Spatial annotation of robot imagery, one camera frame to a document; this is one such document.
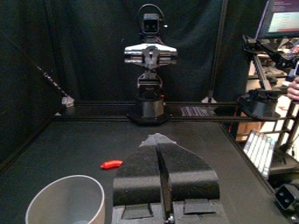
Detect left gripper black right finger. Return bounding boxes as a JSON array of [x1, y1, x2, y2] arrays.
[[156, 133, 231, 224]]

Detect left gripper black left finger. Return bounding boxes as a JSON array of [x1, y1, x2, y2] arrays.
[[111, 132, 167, 224]]

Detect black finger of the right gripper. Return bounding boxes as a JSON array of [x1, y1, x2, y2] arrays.
[[142, 45, 152, 70], [150, 45, 162, 70]]

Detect black leader arm links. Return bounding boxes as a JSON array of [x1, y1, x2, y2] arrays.
[[242, 34, 299, 77]]

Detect black leader arm base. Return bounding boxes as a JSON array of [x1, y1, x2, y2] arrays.
[[238, 87, 283, 122]]

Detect red toy chile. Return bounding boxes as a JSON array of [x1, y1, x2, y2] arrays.
[[99, 158, 126, 171]]

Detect person's hand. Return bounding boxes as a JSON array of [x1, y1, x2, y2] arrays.
[[286, 76, 299, 102]]

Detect black cloth curtain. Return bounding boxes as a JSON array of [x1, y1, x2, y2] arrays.
[[0, 0, 270, 165]]

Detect white keyboard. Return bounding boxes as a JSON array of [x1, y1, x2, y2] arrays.
[[242, 129, 276, 179]]

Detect brown cardboard box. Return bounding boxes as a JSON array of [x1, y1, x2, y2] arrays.
[[235, 120, 264, 143]]

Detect computer monitor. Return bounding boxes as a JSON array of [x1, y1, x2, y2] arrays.
[[255, 0, 299, 39]]

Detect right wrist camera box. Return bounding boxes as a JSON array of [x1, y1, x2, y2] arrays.
[[142, 12, 164, 36]]

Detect black vertical frame post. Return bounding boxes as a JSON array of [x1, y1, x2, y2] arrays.
[[210, 0, 230, 103]]

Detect white corner bracket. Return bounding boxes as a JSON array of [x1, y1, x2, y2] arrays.
[[200, 95, 219, 104], [60, 95, 76, 109]]

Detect black horizontal frame rail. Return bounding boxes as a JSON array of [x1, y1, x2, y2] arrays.
[[52, 115, 299, 123]]

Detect thin diagonal patterned cord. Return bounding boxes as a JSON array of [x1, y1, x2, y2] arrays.
[[0, 29, 72, 100]]

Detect small black camera box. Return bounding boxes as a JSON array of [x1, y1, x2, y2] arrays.
[[274, 183, 299, 212]]

